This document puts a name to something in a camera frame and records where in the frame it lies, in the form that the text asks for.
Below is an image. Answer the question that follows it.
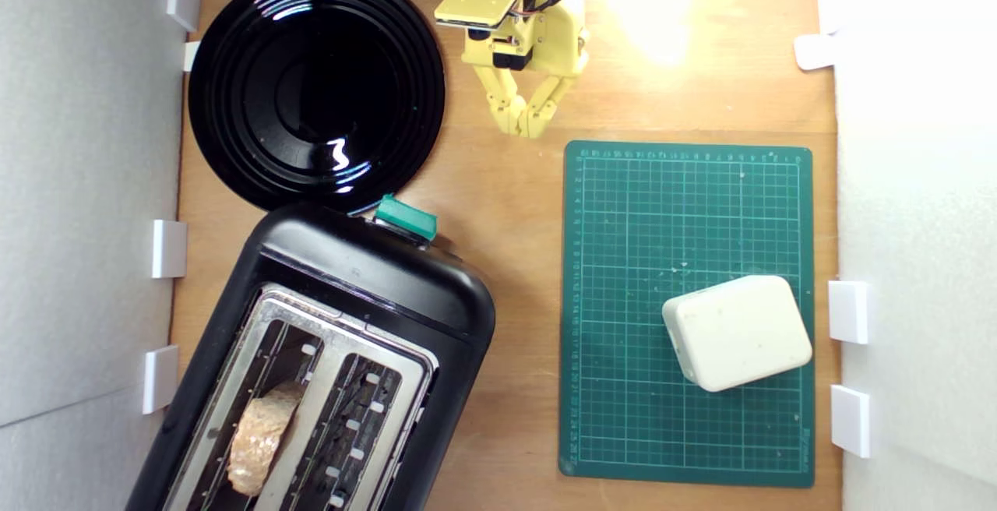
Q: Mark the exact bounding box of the brown bread slice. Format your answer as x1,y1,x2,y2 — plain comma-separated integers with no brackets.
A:
227,381,307,496

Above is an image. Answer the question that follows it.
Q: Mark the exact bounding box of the black two-slot toaster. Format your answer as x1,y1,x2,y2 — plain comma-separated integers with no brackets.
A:
125,194,497,511

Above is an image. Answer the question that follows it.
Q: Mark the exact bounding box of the green cutting mat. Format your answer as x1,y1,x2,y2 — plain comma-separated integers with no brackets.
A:
558,140,816,488

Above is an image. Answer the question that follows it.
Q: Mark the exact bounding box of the black round plate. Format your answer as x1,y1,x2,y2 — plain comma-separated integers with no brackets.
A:
188,0,446,213

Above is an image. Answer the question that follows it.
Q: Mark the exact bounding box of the white rounded block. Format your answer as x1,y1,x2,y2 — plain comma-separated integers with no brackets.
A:
662,275,813,393

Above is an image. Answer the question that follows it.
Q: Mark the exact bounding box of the yellow gripper camera mount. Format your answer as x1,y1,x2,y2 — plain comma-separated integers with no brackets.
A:
434,0,524,31

